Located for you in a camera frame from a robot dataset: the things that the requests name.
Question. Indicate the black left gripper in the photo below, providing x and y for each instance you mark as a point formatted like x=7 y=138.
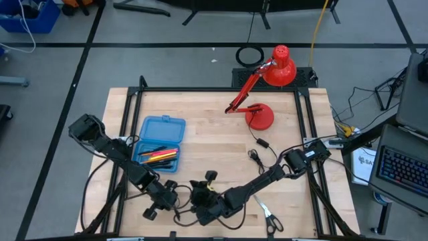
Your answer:
x=165 y=199

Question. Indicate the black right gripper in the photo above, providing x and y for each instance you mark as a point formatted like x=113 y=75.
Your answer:
x=205 y=201

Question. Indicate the black pen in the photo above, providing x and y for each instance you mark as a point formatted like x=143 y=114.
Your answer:
x=165 y=166
x=152 y=150
x=160 y=164

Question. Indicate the yellow highlighter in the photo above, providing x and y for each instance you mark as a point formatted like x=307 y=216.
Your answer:
x=168 y=155

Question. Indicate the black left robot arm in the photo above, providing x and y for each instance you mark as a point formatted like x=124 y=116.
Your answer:
x=110 y=150

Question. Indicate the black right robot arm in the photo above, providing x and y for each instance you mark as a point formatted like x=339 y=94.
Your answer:
x=254 y=187

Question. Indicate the blue plastic supply box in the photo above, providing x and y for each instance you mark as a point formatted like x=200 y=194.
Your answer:
x=162 y=129

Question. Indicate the white printed box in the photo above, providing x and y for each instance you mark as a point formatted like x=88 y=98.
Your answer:
x=362 y=167

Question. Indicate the red desk lamp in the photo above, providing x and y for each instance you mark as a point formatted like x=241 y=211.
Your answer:
x=261 y=117

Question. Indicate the grey power strip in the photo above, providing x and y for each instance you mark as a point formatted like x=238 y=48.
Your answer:
x=336 y=143

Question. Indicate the yellow plug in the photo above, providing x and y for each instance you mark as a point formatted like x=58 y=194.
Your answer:
x=348 y=131

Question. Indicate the black metal floor bar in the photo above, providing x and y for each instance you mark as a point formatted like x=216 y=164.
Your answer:
x=140 y=8

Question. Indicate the laptop with lit keyboard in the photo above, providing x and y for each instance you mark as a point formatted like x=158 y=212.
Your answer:
x=401 y=167

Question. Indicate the black partition screen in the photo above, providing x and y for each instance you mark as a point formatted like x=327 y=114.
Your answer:
x=234 y=4

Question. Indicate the blue storage bin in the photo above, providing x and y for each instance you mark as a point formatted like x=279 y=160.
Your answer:
x=47 y=20

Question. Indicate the orange and black tool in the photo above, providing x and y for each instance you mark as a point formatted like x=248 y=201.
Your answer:
x=77 y=2

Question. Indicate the grey closed laptop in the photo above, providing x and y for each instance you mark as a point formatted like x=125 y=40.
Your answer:
x=414 y=97

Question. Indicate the black metal table frame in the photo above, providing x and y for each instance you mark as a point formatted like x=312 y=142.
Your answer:
x=217 y=89

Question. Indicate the grey floor bracket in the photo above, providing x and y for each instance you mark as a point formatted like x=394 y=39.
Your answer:
x=13 y=81

